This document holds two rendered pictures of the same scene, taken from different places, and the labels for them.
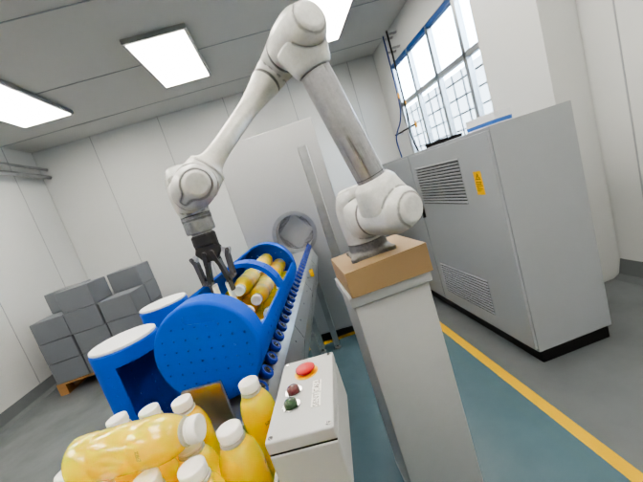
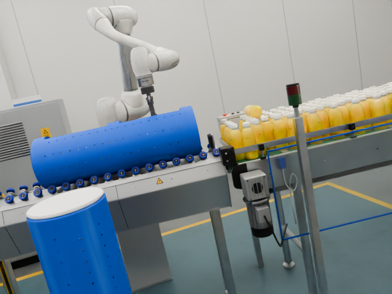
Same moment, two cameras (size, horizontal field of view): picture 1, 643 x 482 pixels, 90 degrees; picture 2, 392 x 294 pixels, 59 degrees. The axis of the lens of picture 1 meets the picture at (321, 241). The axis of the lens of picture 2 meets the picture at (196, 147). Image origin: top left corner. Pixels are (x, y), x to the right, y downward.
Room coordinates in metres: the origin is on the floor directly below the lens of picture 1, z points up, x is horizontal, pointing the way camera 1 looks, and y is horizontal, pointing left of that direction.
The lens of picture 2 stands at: (1.11, 2.31, 1.38)
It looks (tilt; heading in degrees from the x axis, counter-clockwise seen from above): 11 degrees down; 262
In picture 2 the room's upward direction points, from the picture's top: 12 degrees counter-clockwise
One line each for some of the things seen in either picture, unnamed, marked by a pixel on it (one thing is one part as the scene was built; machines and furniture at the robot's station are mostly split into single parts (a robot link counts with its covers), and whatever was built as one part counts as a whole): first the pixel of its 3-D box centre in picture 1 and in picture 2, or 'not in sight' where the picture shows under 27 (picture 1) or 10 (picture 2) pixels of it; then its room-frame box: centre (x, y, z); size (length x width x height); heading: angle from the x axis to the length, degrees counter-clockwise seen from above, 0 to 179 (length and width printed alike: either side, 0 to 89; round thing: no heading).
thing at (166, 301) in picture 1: (163, 302); not in sight; (1.99, 1.06, 1.03); 0.28 x 0.28 x 0.01
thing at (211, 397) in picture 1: (210, 406); (212, 144); (0.72, 0.38, 0.99); 0.10 x 0.02 x 0.12; 86
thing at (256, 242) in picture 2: not in sight; (248, 199); (0.50, 0.10, 0.50); 0.04 x 0.04 x 1.00; 86
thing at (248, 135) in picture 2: not in sight; (249, 142); (0.55, 0.54, 0.99); 0.07 x 0.07 x 0.19
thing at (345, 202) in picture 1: (358, 212); (109, 112); (1.28, -0.17, 1.27); 0.18 x 0.16 x 0.22; 25
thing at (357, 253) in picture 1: (366, 244); not in sight; (1.31, -0.17, 1.13); 0.22 x 0.18 x 0.06; 0
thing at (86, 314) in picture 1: (108, 322); not in sight; (4.15, 2.98, 0.59); 1.20 x 0.80 x 1.19; 95
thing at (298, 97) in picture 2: not in sight; (294, 99); (0.37, 0.76, 1.18); 0.06 x 0.06 x 0.05
